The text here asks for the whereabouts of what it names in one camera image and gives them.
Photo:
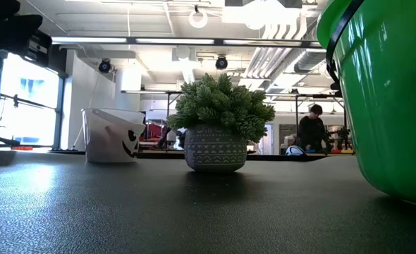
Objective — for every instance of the green plastic bucket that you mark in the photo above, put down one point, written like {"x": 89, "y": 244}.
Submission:
{"x": 388, "y": 106}

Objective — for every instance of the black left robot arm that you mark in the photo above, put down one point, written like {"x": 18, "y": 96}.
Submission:
{"x": 14, "y": 31}

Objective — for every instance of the green spiky artificial plant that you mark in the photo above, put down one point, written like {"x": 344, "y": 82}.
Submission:
{"x": 218, "y": 106}

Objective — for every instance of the black table mat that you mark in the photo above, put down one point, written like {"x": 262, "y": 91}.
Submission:
{"x": 194, "y": 211}

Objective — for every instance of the white blue round object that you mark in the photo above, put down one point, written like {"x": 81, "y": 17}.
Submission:
{"x": 295, "y": 150}

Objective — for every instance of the long ceiling light bar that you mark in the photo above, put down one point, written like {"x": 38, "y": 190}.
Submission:
{"x": 176, "y": 40}

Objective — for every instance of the white plastic bucket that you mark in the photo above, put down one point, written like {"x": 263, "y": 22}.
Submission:
{"x": 111, "y": 141}

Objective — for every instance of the white ceiling pipes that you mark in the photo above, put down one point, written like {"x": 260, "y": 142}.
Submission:
{"x": 275, "y": 53}

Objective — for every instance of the person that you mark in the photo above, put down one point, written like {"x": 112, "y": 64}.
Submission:
{"x": 312, "y": 132}

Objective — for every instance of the large bright window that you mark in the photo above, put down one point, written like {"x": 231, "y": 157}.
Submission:
{"x": 28, "y": 106}

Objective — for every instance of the black metal frame rig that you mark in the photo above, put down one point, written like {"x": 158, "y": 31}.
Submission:
{"x": 168, "y": 106}
{"x": 297, "y": 116}

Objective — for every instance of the black aluminium table frame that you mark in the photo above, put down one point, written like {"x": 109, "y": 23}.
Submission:
{"x": 158, "y": 154}

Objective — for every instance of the silver ventilation duct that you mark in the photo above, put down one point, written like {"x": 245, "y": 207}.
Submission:
{"x": 310, "y": 60}

